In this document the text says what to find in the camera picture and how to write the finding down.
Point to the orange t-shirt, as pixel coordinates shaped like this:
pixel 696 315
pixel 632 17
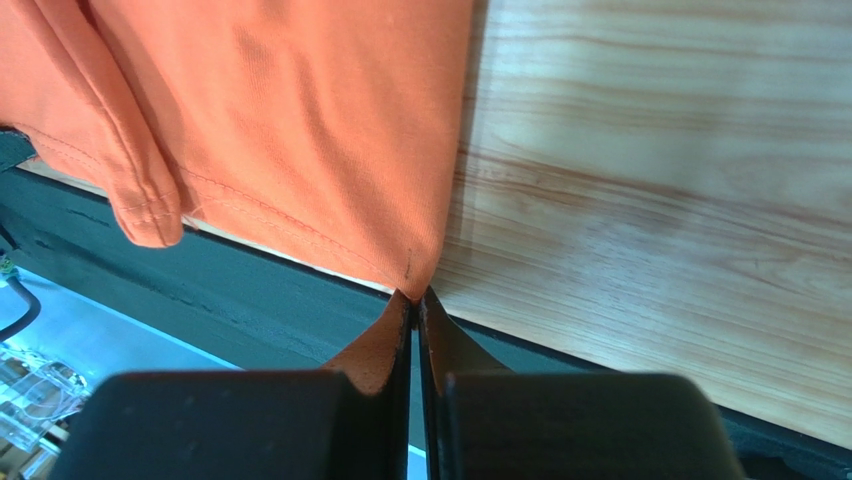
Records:
pixel 324 130

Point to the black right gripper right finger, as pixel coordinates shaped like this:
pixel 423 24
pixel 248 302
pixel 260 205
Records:
pixel 486 421

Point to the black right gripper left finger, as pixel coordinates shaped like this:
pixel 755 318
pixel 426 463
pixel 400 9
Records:
pixel 347 419

